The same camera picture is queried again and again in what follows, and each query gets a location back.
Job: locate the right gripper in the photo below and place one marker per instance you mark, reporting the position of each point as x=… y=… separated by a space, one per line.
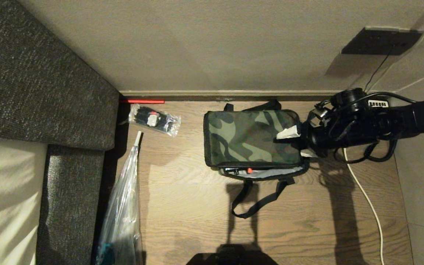
x=324 y=138

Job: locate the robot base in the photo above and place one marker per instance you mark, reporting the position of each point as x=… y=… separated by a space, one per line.
x=232 y=257

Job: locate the black case with red tab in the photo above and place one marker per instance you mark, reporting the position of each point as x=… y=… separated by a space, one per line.
x=236 y=171

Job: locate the clear plastic bag white tip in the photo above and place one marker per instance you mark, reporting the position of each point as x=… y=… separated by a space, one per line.
x=123 y=206

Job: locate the wooden baseboard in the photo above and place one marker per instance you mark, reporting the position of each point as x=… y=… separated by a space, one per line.
x=230 y=94

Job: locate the clear packet of black parts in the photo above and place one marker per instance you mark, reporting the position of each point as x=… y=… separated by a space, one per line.
x=155 y=119

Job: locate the red stick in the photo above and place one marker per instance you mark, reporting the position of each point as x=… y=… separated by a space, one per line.
x=142 y=101

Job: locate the grey fabric sofa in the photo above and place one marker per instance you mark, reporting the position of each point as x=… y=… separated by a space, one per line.
x=31 y=73

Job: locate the white cushion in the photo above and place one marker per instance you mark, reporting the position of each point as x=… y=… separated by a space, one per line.
x=6 y=198

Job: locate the black wall socket plate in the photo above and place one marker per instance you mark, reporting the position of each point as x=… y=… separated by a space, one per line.
x=383 y=41

